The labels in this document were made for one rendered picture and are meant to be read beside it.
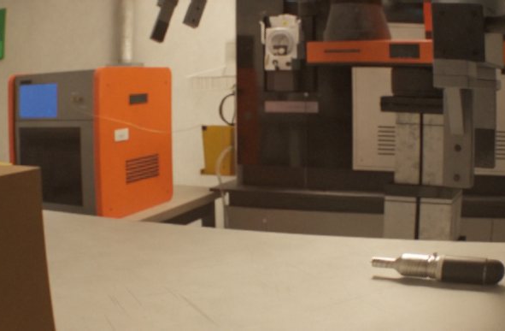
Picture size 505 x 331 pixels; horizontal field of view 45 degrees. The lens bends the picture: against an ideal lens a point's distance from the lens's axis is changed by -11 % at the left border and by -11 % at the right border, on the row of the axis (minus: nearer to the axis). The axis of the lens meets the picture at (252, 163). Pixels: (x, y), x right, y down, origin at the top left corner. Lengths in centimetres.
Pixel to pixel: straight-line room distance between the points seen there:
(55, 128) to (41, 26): 234
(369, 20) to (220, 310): 93
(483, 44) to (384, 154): 160
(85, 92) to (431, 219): 99
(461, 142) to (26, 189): 39
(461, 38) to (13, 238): 42
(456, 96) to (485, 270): 18
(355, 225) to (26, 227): 191
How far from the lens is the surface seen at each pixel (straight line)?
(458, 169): 53
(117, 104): 185
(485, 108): 66
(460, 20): 54
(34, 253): 21
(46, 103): 190
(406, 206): 129
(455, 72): 50
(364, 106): 211
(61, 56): 405
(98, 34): 389
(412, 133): 129
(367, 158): 212
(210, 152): 231
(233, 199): 222
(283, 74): 211
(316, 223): 212
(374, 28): 138
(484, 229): 205
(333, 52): 138
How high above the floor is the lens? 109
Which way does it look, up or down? 7 degrees down
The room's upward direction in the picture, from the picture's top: straight up
